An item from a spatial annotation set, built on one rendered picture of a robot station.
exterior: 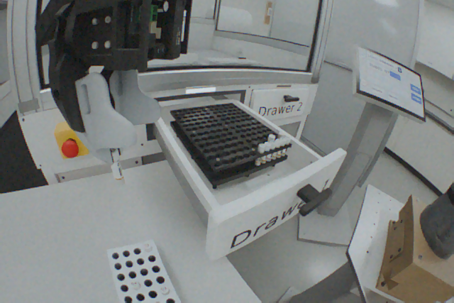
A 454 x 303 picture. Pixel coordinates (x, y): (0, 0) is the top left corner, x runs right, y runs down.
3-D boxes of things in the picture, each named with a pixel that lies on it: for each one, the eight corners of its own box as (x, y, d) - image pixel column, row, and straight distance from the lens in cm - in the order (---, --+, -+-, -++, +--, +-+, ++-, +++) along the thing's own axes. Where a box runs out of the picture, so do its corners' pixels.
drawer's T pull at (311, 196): (330, 196, 32) (334, 189, 31) (302, 218, 26) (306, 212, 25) (314, 182, 32) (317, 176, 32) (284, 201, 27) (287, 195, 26)
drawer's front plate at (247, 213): (326, 191, 46) (347, 151, 40) (210, 262, 29) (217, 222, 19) (320, 186, 46) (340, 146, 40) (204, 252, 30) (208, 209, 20)
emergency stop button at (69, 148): (80, 158, 43) (75, 141, 41) (64, 161, 44) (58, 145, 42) (81, 150, 46) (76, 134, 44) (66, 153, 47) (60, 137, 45)
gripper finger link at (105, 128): (137, 196, 16) (121, 78, 12) (84, 177, 19) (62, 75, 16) (152, 173, 18) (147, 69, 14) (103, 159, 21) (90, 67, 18)
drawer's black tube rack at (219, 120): (283, 168, 43) (291, 144, 40) (212, 196, 34) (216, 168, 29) (228, 123, 56) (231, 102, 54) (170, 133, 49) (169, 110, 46)
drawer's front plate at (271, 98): (302, 114, 83) (309, 89, 80) (250, 124, 62) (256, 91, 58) (299, 112, 84) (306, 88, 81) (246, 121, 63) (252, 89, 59)
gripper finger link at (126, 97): (157, 165, 19) (149, 68, 14) (108, 152, 22) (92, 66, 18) (169, 147, 21) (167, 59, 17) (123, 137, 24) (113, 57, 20)
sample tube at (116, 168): (128, 181, 23) (120, 147, 20) (123, 188, 22) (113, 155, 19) (119, 178, 24) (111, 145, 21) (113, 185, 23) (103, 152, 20)
